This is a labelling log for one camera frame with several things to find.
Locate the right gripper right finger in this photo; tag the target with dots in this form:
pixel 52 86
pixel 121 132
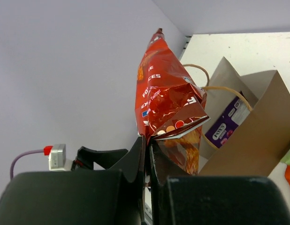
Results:
pixel 182 199

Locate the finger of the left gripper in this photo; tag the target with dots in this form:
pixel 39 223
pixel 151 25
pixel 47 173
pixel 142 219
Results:
pixel 86 158

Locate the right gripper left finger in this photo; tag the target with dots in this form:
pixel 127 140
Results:
pixel 113 196

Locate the purple Fox's candy bag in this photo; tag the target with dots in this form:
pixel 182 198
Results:
pixel 228 121

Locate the red Doritos chip bag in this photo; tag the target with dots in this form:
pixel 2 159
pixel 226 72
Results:
pixel 169 106

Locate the brown paper bag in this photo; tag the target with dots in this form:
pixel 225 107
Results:
pixel 263 138

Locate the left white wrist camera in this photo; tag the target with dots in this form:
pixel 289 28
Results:
pixel 57 160

